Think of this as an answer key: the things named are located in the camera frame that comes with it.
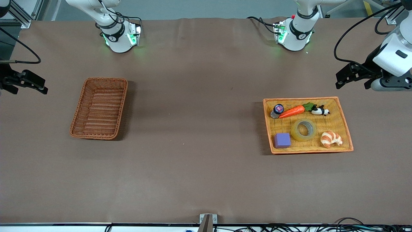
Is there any clear yellowish tape roll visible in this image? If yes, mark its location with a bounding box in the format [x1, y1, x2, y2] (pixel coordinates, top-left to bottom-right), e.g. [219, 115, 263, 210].
[291, 118, 317, 142]

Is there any brown wicker basket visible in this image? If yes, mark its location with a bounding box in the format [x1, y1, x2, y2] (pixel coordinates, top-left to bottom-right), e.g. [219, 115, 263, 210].
[70, 77, 128, 140]

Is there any orange wicker basket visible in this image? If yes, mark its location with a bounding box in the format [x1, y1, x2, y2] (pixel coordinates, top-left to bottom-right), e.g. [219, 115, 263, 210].
[263, 96, 354, 155]

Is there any black white panda toy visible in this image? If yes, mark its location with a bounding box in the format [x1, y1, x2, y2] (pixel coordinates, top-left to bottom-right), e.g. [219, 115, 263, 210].
[311, 105, 331, 116]

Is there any orange toy carrot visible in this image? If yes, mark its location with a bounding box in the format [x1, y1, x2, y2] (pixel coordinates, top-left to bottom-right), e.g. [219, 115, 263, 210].
[279, 102, 317, 119]

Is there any toy croissant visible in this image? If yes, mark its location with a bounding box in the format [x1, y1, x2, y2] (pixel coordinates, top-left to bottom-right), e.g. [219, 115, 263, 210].
[320, 131, 343, 149]

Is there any small jar purple lid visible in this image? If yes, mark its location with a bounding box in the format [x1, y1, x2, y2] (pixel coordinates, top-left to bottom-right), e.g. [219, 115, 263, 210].
[270, 104, 285, 119]

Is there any purple foam cube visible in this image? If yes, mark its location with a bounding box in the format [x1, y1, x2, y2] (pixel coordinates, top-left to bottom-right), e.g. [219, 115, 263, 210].
[274, 133, 292, 149]

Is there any brown table cover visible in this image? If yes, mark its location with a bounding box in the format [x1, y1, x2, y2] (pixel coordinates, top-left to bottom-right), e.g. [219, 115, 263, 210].
[0, 17, 412, 225]

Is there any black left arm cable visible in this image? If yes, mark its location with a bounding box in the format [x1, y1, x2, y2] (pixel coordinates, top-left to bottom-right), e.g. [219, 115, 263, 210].
[333, 3, 403, 78]

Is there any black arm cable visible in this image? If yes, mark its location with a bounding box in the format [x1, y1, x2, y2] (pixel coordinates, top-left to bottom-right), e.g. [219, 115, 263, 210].
[0, 27, 42, 64]
[333, 3, 403, 78]

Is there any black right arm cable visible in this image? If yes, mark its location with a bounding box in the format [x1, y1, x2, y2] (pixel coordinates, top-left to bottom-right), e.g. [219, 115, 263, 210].
[0, 27, 42, 64]

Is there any aluminium frame profile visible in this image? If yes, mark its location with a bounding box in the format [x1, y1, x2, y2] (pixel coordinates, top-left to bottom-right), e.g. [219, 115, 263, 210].
[0, 0, 44, 29]
[385, 0, 407, 25]

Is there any black left base cable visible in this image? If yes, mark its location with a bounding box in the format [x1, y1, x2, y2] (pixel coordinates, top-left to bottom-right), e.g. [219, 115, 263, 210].
[247, 16, 278, 34]

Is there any black base cable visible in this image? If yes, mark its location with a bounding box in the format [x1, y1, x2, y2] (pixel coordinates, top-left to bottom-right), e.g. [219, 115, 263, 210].
[247, 16, 278, 34]
[95, 0, 143, 31]

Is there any black right base cable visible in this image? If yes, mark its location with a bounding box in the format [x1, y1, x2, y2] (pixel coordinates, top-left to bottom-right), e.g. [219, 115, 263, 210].
[95, 0, 143, 31]

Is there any black cable bundle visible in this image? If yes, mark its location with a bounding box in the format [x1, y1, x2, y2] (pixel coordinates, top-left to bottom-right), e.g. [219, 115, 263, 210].
[212, 217, 412, 232]

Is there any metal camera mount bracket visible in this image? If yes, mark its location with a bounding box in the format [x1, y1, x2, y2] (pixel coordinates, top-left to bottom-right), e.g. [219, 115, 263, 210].
[199, 214, 218, 232]

